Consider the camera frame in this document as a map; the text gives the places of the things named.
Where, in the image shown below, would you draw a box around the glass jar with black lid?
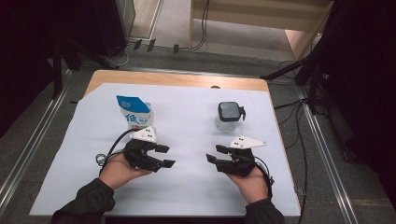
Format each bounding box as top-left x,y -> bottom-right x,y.
215,101 -> 247,132

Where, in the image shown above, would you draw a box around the light wooden shelf frame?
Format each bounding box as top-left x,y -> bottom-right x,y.
188,0 -> 334,62

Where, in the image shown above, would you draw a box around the hanging black cables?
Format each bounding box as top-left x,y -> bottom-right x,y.
190,0 -> 210,51

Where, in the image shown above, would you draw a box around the right hand-held gripper cable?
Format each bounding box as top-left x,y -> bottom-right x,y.
253,155 -> 276,200

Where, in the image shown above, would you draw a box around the metal floor rail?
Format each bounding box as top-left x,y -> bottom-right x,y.
0,69 -> 73,216
293,85 -> 360,224

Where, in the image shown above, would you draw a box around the blue and white milk pouch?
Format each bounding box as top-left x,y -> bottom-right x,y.
116,94 -> 156,132

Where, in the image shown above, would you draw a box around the dark cabinet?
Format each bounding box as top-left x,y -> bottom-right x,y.
92,0 -> 136,58

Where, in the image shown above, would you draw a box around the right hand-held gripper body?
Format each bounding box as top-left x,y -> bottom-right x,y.
215,134 -> 268,178

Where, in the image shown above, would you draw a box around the person's right hand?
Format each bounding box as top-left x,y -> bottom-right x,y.
225,166 -> 270,204

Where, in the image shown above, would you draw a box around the left hand-held gripper cable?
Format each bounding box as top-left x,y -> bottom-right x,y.
95,129 -> 135,175

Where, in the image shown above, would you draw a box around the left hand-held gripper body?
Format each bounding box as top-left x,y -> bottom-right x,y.
122,125 -> 163,173

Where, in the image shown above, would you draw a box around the white floor cable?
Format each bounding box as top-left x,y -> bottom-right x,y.
104,41 -> 138,68

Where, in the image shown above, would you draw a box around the black metal stand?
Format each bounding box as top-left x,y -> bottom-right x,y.
46,36 -> 120,100

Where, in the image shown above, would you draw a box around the black tripod stand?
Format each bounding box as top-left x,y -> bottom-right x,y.
260,43 -> 331,115

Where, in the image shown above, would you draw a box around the black floor cable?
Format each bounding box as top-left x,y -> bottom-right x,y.
273,60 -> 310,224

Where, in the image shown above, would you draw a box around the white paper sheet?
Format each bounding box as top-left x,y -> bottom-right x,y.
29,82 -> 302,217

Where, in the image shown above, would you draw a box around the person's left hand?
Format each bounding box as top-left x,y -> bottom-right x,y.
98,151 -> 153,190

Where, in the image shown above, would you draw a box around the hand-held gripper cable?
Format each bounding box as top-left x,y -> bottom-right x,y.
253,155 -> 276,200
95,129 -> 135,175

